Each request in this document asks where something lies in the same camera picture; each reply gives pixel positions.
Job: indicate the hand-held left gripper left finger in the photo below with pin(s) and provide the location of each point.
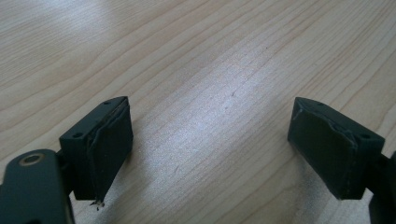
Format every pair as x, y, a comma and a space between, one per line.
99, 155

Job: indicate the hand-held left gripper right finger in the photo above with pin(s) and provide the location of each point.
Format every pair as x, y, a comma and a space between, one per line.
334, 154

